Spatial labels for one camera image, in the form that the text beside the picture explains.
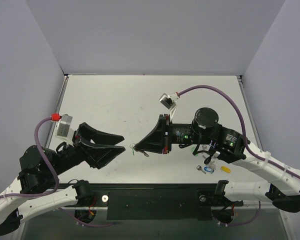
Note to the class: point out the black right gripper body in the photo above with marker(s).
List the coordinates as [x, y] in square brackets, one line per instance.
[165, 134]

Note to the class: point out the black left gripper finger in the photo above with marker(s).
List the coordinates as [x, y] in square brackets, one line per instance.
[98, 156]
[92, 135]

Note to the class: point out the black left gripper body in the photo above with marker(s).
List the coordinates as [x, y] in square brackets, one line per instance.
[81, 144]

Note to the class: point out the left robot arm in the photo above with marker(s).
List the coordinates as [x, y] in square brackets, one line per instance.
[30, 194]

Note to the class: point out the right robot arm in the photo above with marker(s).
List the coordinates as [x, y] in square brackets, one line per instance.
[280, 183]

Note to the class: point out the silver key cluster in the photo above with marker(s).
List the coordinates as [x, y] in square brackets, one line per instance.
[209, 162]

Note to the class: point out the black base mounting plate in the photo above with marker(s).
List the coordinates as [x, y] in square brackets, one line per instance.
[156, 201]

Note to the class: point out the blue tag key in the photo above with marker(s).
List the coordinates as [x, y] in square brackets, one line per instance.
[206, 169]

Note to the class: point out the yellow key tag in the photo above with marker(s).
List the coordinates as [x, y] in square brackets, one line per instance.
[225, 169]

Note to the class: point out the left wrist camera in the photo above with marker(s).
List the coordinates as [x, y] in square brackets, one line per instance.
[64, 132]

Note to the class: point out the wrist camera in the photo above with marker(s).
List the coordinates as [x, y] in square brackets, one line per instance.
[64, 132]
[170, 102]

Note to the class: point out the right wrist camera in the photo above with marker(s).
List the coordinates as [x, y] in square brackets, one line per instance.
[170, 102]

